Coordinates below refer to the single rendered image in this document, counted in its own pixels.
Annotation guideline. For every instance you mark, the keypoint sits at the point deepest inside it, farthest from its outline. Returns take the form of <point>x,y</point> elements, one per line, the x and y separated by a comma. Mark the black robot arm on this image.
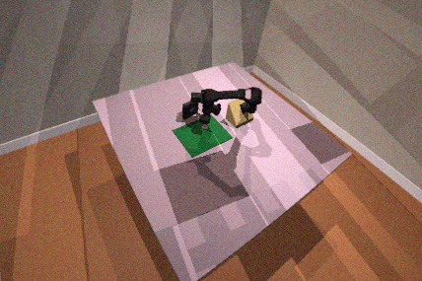
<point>210,96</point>

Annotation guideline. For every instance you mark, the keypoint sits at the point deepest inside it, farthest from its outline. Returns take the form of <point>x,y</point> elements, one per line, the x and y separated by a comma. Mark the green circuit board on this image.
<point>197,137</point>

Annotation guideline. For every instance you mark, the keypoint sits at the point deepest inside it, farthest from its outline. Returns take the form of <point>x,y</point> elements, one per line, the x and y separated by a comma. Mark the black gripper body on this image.
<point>205,117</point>

